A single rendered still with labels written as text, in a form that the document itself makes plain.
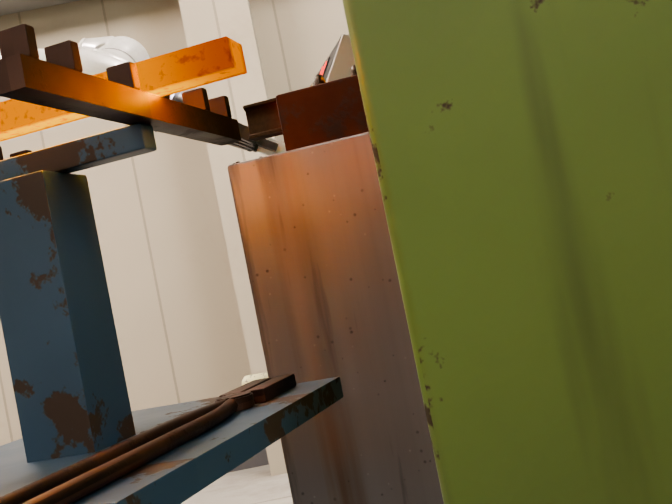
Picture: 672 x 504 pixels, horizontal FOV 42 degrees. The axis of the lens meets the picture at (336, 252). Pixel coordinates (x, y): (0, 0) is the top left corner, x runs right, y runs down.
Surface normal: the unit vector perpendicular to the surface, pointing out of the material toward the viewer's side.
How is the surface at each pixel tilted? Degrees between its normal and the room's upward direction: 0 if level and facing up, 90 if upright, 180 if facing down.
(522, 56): 90
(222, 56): 90
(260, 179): 90
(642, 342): 90
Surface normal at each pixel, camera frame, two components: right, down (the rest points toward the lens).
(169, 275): 0.01, -0.04
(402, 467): -0.23, 0.01
